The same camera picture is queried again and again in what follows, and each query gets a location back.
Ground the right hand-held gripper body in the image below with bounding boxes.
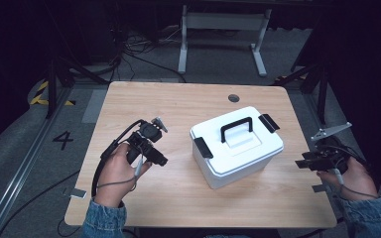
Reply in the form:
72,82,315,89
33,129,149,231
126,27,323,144
306,121,353,173

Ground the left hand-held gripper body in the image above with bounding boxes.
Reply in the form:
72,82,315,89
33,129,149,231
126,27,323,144
125,116,169,166

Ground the person's right hand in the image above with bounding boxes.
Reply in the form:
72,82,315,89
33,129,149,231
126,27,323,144
316,156,380,202

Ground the person's left hand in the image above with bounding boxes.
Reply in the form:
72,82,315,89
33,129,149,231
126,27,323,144
93,142,154,209

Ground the black metal stand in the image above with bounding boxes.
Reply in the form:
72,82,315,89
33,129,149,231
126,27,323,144
44,55,111,120
273,61,331,126

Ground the yellow black floor tape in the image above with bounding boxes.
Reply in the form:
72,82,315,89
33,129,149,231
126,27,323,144
29,80,77,107

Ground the thin grey gripper cable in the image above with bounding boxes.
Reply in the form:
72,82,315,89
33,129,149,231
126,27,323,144
331,168,381,201
95,154,146,193

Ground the white storage box black handle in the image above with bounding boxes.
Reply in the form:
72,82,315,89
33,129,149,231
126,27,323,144
189,105,285,190

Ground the bundle of black floor cables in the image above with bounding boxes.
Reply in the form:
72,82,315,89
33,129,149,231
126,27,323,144
78,19,188,84

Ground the black floor cable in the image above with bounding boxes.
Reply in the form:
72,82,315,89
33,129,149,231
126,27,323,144
0,169,81,238

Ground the aluminium floor rail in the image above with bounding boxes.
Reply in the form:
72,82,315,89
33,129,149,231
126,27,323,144
0,88,74,238

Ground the white metal table frame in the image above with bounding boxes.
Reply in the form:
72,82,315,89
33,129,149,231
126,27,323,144
177,4,273,78

